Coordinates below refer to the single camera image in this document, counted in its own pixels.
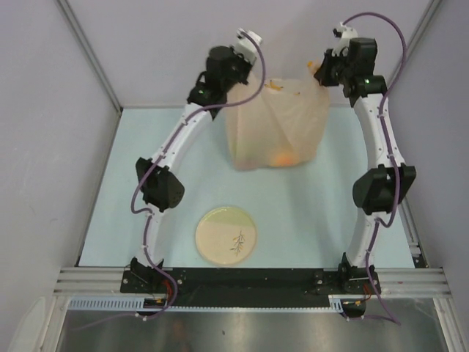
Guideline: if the translucent peach plastic bag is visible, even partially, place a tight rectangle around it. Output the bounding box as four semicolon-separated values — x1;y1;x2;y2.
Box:
224;62;330;170

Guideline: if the orange yellow fake mango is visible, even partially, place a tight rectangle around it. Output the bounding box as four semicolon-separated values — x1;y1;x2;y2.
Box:
271;153;298;167

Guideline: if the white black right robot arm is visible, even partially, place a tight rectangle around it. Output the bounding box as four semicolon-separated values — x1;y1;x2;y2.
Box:
314;33;416;294

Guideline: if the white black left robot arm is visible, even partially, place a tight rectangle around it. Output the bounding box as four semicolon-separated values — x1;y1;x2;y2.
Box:
130;43;265;293

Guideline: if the round cream green plate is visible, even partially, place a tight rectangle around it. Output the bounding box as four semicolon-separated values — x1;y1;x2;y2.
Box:
195;206;258;267

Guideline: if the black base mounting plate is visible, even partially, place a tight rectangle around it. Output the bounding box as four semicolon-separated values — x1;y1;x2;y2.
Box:
119;259;381;309

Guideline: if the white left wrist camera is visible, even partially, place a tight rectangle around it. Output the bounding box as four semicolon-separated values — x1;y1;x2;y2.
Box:
234;28;263;65

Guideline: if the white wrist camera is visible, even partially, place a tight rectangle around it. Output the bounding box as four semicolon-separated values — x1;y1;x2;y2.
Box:
333;23;358;51
234;28;263;65

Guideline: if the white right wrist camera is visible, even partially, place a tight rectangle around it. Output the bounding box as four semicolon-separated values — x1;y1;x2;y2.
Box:
333;23;358;51

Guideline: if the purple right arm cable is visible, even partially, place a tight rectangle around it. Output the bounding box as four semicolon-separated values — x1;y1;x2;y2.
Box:
342;11;407;326

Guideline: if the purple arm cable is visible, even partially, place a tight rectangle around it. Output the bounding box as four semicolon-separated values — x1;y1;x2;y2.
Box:
73;31;267;331
342;11;407;326

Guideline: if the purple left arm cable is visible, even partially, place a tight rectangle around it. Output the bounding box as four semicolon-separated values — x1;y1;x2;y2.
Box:
73;31;267;331

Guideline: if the white slotted cable duct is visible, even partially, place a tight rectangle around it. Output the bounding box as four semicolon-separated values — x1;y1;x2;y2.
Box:
68;295;343;313

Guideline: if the aluminium frame rail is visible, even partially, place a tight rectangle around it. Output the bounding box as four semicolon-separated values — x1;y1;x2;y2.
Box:
53;267;451;298

